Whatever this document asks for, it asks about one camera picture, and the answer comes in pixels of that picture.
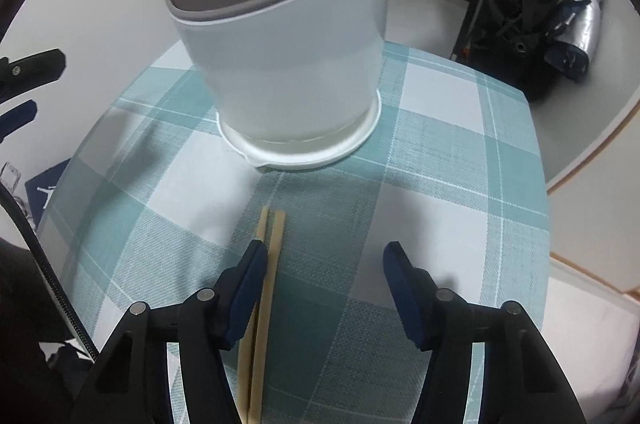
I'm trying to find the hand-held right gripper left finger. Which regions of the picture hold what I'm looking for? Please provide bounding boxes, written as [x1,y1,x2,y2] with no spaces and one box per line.
[72,240,268,424]

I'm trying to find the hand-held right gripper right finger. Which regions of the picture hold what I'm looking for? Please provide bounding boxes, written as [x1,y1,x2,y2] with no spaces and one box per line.
[382,241,588,424]

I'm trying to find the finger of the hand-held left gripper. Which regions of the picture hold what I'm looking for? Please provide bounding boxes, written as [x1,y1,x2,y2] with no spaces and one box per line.
[0,49,67,98]
[0,100,39,140]

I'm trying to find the white grey utensil holder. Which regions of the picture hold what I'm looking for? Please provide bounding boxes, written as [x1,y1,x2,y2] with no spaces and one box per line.
[165,0,401,171]

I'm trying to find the teal plaid placemat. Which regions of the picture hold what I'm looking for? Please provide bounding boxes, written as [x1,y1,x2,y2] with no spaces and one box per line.
[37,39,551,424]

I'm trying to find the black hanging jacket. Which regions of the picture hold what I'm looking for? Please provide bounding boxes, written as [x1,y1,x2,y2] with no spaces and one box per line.
[472,0,596,102]

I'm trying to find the silver folded umbrella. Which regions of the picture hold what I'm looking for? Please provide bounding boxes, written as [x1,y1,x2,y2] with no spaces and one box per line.
[545,0,607,84]

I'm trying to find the black cable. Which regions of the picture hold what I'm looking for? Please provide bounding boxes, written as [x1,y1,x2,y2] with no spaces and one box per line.
[0,184,99,361]

